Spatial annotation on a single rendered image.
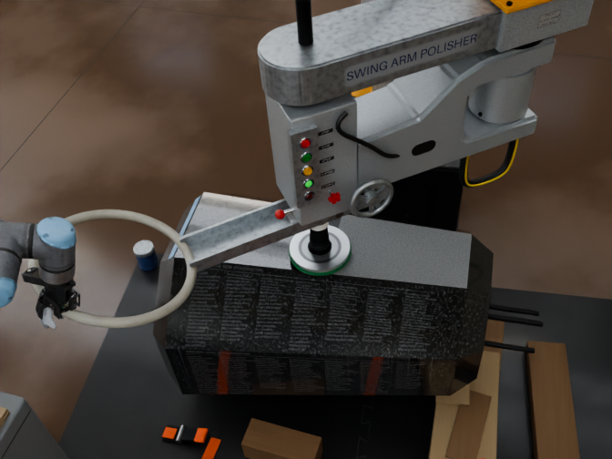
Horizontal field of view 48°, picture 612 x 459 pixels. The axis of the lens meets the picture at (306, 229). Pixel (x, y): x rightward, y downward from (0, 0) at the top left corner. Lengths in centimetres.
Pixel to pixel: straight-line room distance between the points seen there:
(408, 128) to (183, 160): 229
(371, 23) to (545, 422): 179
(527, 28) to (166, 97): 303
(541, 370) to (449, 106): 142
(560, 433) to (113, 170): 277
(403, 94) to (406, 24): 29
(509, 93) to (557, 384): 137
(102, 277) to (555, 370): 221
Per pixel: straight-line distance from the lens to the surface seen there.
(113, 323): 200
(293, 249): 242
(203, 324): 254
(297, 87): 181
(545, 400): 308
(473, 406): 286
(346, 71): 184
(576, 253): 370
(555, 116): 448
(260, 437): 287
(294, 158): 191
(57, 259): 185
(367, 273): 240
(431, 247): 249
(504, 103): 228
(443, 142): 220
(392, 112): 211
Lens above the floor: 271
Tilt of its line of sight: 48 degrees down
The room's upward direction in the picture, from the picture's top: 5 degrees counter-clockwise
